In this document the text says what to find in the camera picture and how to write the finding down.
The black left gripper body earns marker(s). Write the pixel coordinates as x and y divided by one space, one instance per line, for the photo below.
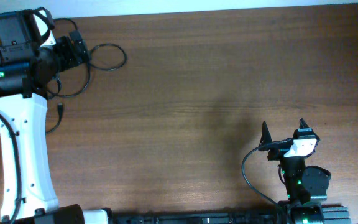
65 58

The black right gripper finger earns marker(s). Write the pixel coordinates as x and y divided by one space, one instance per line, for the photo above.
265 136
303 124

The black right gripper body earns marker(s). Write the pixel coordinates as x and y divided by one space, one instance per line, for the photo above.
278 150

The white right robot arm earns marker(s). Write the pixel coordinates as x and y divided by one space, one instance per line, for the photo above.
306 186

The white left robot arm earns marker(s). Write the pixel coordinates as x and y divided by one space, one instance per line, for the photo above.
30 57

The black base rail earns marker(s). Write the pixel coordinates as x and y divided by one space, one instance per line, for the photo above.
228 217

